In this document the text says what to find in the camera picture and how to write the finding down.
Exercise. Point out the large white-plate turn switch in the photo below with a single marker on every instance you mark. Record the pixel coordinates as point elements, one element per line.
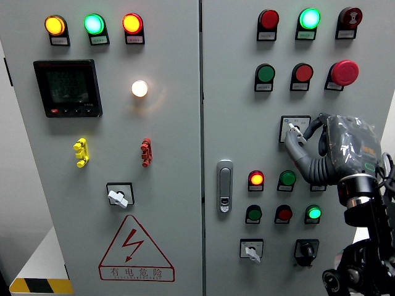
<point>285,121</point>

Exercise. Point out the small black-framed label plate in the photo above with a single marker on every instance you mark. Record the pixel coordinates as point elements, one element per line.
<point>99,40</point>
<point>284,188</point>
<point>281,221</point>
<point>263,87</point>
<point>311,221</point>
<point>305,35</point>
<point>318,188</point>
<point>299,87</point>
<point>252,221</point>
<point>346,34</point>
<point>266,36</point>
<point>59,40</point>
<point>135,39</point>
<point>255,188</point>
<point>334,86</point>

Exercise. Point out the large red stop button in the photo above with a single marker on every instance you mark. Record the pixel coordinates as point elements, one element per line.
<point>345,72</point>

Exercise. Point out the small unlit green lamp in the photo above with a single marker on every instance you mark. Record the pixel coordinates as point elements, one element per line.
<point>288,178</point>

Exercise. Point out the small lit green lamp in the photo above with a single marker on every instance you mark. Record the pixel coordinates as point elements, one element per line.
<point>313,212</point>

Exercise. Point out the large red push button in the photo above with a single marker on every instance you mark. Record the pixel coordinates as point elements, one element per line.
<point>303,73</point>

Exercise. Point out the small red push button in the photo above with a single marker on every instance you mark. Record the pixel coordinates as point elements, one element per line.
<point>284,214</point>

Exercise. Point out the small lit red lamp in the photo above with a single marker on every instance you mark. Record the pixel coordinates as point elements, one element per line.
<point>256,178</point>

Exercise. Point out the large green push button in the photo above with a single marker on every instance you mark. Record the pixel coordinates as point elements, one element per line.
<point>266,73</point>

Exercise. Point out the grey cabinet door with lock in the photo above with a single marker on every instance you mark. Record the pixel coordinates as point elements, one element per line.
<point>240,129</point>

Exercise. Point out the small green push button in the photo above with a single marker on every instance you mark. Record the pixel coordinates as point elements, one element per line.
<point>254,213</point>

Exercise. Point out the dark red buzzer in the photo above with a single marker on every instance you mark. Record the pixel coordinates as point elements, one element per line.
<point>351,17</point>

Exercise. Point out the large lit green lamp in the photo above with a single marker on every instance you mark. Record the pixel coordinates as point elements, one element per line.
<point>94,24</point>
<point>310,18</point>

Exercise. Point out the silver door lock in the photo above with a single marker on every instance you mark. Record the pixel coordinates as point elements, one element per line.
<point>225,185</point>

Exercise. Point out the large unlit red lamp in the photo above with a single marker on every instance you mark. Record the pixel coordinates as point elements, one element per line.
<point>269,19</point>

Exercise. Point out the grey cabinet door with display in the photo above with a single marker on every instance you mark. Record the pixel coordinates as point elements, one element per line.
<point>172,138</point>

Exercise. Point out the round white lamp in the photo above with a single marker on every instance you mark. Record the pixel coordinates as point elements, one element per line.
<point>139,88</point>

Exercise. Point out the large lit red lamp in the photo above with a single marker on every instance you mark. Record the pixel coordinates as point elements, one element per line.
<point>132,23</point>

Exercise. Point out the red warning triangle sign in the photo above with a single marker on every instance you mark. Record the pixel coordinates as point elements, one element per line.
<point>110,256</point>

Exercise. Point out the black display meter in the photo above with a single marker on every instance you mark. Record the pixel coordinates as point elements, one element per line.
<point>68,89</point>

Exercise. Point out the black cabinet hinge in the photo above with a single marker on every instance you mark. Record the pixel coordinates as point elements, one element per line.
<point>66,271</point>
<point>8,72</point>

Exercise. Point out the round yellow lamp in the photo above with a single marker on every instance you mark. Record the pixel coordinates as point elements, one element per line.
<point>55,25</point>

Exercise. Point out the black yellow striped tape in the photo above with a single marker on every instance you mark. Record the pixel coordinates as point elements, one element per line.
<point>39,285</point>

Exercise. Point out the small white-plate turn switch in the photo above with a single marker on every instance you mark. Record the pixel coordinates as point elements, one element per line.
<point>252,252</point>

